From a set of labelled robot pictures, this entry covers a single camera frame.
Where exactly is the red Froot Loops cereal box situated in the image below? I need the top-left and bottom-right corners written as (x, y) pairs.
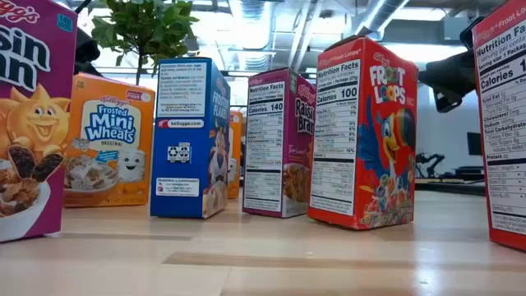
top-left (307, 35), bottom-right (419, 230)
top-left (471, 0), bottom-right (526, 252)

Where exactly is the orange Frosted Mini-Wheats cereal box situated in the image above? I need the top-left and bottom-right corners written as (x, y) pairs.
top-left (61, 72), bottom-right (156, 208)
top-left (227, 109), bottom-right (243, 200)

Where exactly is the purple Raisin Bran cereal box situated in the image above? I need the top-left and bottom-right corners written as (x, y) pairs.
top-left (0, 0), bottom-right (79, 243)
top-left (241, 67), bottom-right (317, 219)

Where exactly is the blue Frosted Flakes cereal box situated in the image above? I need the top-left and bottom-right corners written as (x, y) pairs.
top-left (150, 57), bottom-right (232, 220)

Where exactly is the black computer monitor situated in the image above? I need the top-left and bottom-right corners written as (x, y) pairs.
top-left (467, 132), bottom-right (482, 156)

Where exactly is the green leafy small tree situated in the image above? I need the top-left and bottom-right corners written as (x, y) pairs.
top-left (89, 0), bottom-right (201, 86)

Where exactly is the black office desk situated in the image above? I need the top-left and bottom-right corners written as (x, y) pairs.
top-left (454, 165), bottom-right (486, 182)

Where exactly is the grey rectangular ceiling duct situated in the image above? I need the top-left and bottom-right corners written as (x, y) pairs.
top-left (381, 18), bottom-right (469, 44)

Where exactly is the silver round ceiling duct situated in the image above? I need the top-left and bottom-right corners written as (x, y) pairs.
top-left (353, 0), bottom-right (412, 38)

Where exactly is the black aluminium table frame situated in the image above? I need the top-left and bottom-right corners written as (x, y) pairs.
top-left (414, 180), bottom-right (487, 197)

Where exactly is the silver ribbed ventilation duct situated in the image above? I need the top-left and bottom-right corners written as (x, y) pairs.
top-left (238, 0), bottom-right (272, 72)

